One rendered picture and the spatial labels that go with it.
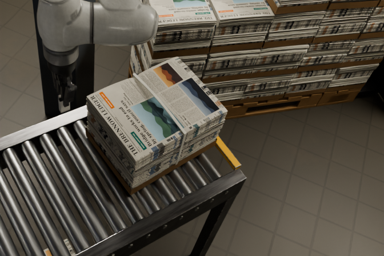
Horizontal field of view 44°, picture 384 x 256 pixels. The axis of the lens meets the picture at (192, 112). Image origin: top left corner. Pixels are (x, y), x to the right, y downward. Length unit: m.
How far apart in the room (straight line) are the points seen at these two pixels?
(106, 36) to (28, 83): 1.81
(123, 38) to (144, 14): 0.08
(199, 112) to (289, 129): 1.49
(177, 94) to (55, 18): 0.59
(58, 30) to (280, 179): 1.87
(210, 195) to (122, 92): 0.46
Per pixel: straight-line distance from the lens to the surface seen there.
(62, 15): 1.15
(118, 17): 1.18
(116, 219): 1.59
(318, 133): 3.05
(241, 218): 2.58
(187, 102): 1.58
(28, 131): 1.77
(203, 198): 1.66
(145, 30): 1.19
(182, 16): 2.18
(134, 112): 1.53
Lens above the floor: 2.24
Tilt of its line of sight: 51 degrees down
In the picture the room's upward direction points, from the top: 16 degrees clockwise
